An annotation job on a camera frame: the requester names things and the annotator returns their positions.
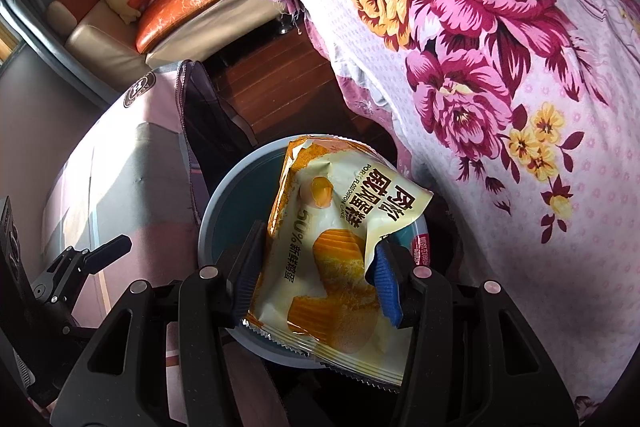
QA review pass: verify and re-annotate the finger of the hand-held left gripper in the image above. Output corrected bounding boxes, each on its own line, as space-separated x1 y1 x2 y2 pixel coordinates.
32 234 132 303

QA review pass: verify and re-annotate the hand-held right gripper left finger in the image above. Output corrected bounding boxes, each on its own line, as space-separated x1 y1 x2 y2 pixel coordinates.
50 221 291 427

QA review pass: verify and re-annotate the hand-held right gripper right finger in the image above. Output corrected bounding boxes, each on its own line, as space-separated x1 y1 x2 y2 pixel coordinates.
367 242 593 427

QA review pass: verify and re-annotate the teal round bin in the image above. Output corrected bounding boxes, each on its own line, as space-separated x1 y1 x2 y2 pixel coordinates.
197 137 433 370

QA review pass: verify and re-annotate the yellow cake packet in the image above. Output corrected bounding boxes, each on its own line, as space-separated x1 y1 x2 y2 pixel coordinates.
240 134 435 393

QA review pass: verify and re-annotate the pink floral bed sheet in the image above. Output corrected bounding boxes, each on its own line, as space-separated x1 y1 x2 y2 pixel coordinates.
260 0 640 418

